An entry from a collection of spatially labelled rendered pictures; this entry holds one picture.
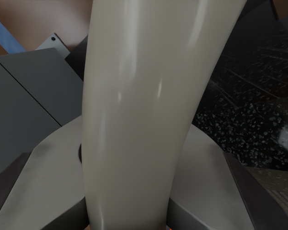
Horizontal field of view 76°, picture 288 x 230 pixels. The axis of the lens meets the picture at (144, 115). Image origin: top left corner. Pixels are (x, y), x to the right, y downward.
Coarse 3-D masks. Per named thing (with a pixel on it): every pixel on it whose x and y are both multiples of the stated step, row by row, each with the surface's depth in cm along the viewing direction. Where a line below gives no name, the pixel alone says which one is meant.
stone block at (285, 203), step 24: (240, 24) 77; (264, 24) 59; (240, 48) 58; (264, 48) 47; (216, 72) 57; (240, 72) 46; (264, 72) 39; (216, 96) 45; (240, 96) 38; (264, 96) 33; (192, 120) 47; (216, 120) 41; (240, 120) 36; (264, 120) 32; (240, 144) 36; (264, 144) 32; (264, 168) 32
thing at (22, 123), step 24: (48, 48) 95; (0, 72) 62; (24, 72) 71; (48, 72) 84; (72, 72) 102; (0, 96) 57; (24, 96) 65; (48, 96) 75; (72, 96) 90; (0, 120) 53; (24, 120) 60; (48, 120) 68; (0, 144) 49; (24, 144) 55; (0, 168) 46
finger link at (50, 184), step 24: (72, 120) 11; (48, 144) 9; (72, 144) 9; (24, 168) 7; (48, 168) 7; (72, 168) 7; (24, 192) 6; (48, 192) 6; (72, 192) 6; (0, 216) 6; (24, 216) 6; (48, 216) 6; (72, 216) 6
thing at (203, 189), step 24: (192, 144) 9; (216, 144) 9; (192, 168) 8; (216, 168) 8; (192, 192) 7; (216, 192) 7; (168, 216) 7; (192, 216) 6; (216, 216) 6; (240, 216) 6
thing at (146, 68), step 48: (96, 0) 3; (144, 0) 3; (192, 0) 3; (240, 0) 3; (96, 48) 4; (144, 48) 3; (192, 48) 3; (96, 96) 4; (144, 96) 3; (192, 96) 4; (96, 144) 4; (144, 144) 4; (96, 192) 5; (144, 192) 5
